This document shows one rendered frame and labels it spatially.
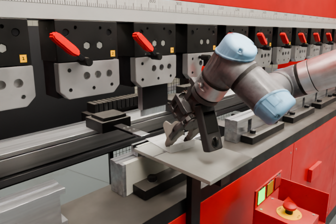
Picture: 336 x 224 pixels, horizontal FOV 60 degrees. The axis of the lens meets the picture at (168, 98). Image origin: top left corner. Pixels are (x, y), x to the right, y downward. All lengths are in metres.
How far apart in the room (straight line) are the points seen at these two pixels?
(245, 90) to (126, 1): 0.35
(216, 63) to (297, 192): 0.66
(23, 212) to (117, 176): 0.26
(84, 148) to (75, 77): 0.43
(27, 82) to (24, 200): 0.25
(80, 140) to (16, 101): 0.45
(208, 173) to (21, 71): 0.45
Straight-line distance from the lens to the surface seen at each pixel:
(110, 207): 0.82
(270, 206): 1.03
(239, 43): 0.60
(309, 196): 1.14
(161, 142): 0.86
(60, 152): 1.00
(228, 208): 1.06
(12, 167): 0.96
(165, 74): 0.82
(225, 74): 0.61
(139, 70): 0.75
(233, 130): 1.22
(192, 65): 0.90
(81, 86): 0.66
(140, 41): 0.71
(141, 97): 0.82
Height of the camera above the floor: 1.31
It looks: 13 degrees down
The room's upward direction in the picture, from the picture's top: straight up
